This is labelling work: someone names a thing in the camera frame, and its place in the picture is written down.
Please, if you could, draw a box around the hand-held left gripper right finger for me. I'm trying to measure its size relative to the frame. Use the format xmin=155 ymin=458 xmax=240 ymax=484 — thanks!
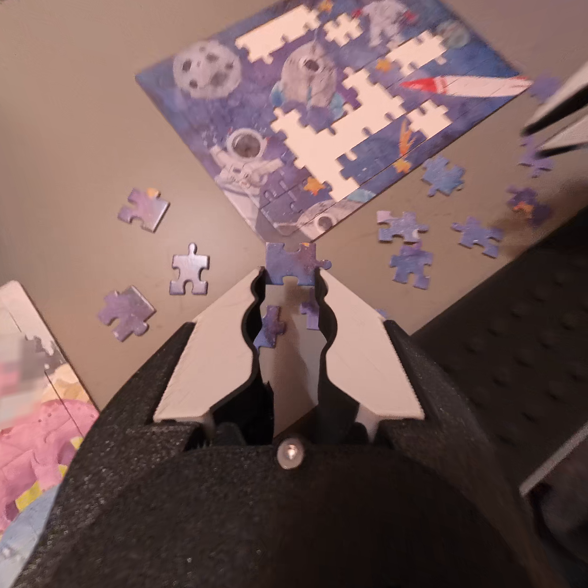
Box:
xmin=315 ymin=268 xmax=426 ymax=443

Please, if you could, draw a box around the blue jigsaw piece orange mark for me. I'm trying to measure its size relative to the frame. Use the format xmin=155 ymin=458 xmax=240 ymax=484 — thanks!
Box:
xmin=505 ymin=186 xmax=552 ymax=226

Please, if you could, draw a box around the space jigsaw puzzle board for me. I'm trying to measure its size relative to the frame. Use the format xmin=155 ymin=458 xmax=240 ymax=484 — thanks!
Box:
xmin=135 ymin=0 xmax=533 ymax=242

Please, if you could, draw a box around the blue jigsaw piece orange corner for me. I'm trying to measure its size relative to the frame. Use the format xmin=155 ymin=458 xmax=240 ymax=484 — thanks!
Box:
xmin=117 ymin=186 xmax=171 ymax=232

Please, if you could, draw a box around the colourful jigsaw puzzle board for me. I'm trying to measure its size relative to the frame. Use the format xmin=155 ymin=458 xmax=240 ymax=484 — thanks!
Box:
xmin=0 ymin=280 xmax=99 ymax=561

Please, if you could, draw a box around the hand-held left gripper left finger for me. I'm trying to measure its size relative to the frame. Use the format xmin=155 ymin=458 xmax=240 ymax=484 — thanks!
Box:
xmin=153 ymin=268 xmax=268 ymax=442

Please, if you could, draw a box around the beige desk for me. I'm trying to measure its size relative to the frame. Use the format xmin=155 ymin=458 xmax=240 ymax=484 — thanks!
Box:
xmin=0 ymin=0 xmax=588 ymax=414

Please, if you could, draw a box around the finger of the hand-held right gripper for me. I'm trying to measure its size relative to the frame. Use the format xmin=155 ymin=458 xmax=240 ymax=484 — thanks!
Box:
xmin=524 ymin=60 xmax=588 ymax=137
xmin=537 ymin=117 xmax=588 ymax=158

